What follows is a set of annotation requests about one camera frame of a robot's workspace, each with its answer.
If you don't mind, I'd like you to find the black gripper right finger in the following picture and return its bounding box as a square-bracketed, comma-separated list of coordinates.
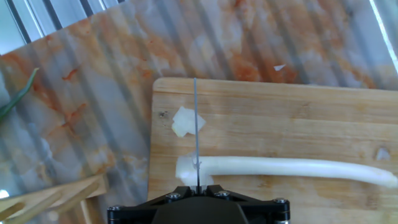
[200, 184, 292, 224]

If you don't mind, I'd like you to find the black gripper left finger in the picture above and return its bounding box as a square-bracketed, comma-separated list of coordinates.
[107, 185, 198, 224]

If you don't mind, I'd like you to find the white scallion stalk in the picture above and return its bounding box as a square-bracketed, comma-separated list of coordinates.
[175, 155, 398, 189]

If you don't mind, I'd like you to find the chopped white scallion piece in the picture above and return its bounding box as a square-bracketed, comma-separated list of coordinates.
[171, 106, 206, 138]

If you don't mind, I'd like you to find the steel cleaver knife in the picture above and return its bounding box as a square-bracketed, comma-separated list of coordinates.
[193, 77, 201, 188]

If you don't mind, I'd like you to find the wooden cutting board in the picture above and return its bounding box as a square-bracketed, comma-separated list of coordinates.
[147, 77, 398, 224]

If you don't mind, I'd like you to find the wooden peg rack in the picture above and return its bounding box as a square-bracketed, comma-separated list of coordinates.
[0, 174, 108, 224]

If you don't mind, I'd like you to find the marble pattern plastic mat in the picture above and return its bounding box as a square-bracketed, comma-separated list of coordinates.
[0, 0, 398, 224]

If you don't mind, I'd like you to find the green scallion bunch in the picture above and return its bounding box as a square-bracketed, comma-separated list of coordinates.
[0, 67, 40, 121]

